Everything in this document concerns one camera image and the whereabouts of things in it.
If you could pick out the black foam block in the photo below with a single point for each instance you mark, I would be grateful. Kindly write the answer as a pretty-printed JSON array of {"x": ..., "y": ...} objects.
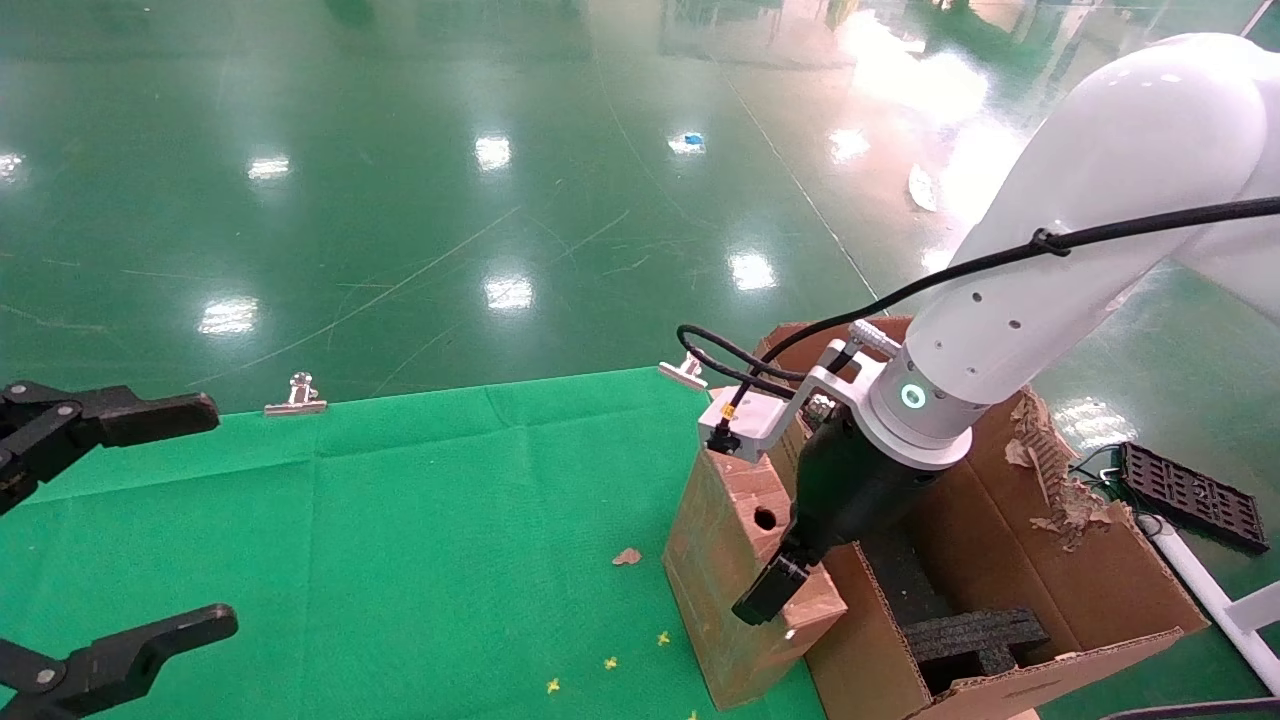
[{"x": 975, "y": 635}]

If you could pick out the white tube frame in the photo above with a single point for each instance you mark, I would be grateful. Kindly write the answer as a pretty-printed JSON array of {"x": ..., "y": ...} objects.
[{"x": 1215, "y": 600}]

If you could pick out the small cardboard scrap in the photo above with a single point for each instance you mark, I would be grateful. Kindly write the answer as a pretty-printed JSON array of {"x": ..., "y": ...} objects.
[{"x": 627, "y": 556}]

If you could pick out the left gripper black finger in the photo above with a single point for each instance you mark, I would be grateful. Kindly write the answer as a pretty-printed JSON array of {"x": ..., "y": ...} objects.
[
  {"x": 140, "y": 415},
  {"x": 125, "y": 655}
]

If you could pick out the black foam strip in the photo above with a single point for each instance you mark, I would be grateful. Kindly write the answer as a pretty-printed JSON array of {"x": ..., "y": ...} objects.
[{"x": 900, "y": 580}]

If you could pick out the green table cloth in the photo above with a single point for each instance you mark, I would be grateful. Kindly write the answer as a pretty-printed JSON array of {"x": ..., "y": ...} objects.
[{"x": 350, "y": 520}]

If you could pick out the small brown cardboard box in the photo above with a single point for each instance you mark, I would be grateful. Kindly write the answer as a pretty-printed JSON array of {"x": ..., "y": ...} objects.
[{"x": 720, "y": 565}]

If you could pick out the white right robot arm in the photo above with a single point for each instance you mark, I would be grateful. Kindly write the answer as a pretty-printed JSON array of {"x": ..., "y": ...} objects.
[{"x": 1080, "y": 240}]

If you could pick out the large open cardboard carton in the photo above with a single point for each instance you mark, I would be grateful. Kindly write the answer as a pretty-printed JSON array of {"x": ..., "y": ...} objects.
[{"x": 1010, "y": 545}]

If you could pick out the black perforated tray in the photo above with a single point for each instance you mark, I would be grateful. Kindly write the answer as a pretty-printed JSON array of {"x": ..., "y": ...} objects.
[{"x": 1190, "y": 497}]

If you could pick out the grey metal camera bracket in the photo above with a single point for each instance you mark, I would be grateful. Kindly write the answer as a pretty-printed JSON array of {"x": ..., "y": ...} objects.
[{"x": 835, "y": 375}]

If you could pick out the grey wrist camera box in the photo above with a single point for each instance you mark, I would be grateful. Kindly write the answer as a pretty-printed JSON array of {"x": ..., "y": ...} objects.
[{"x": 750, "y": 420}]

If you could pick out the silver binder clip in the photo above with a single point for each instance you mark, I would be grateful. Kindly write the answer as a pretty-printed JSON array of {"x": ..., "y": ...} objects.
[
  {"x": 295, "y": 400},
  {"x": 684, "y": 373}
]

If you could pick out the white paper scrap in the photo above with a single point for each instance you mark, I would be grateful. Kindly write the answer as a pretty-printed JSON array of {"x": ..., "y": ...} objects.
[{"x": 922, "y": 188}]

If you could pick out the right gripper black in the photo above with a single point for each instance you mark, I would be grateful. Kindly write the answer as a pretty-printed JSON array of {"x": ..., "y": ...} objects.
[{"x": 850, "y": 480}]

